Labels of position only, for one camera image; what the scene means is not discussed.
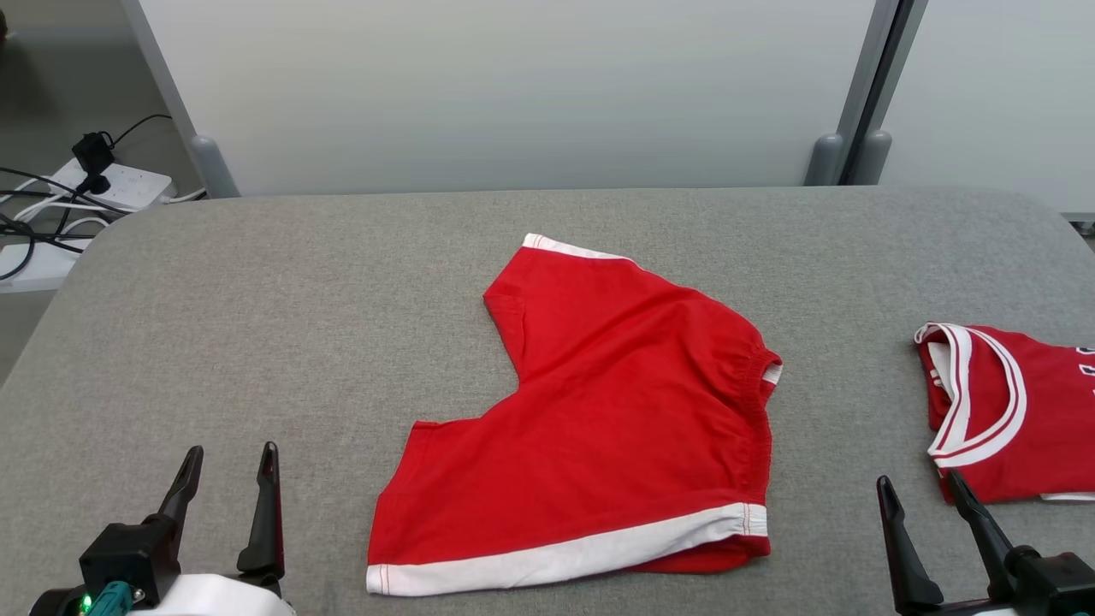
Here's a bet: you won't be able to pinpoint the red Bulls jersey white sleeves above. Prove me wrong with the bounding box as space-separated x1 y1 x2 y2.
914 322 1095 506

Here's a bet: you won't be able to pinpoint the black floor cable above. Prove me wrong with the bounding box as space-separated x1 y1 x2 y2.
0 165 131 215
0 214 86 283

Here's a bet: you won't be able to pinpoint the white partition panel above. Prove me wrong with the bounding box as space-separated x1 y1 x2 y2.
881 0 1095 215
137 0 882 198

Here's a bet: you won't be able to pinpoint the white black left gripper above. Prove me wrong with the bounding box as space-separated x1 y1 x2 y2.
128 441 296 616

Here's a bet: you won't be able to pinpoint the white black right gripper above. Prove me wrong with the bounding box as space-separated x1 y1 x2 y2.
876 469 1019 616

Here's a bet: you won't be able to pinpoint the white flat floor board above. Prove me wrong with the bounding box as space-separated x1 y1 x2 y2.
0 242 97 294

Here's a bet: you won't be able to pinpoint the black plug adapter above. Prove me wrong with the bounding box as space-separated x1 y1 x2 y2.
71 131 117 194

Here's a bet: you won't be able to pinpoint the grey partition post with foot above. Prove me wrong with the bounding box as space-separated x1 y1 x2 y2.
851 0 930 186
804 0 903 187
120 0 241 199

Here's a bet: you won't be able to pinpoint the red shorts white hem band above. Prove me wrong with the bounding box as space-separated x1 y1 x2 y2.
366 233 784 597

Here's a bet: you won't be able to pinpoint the teal camera cable connector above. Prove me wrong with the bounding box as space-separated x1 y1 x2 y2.
84 580 136 616

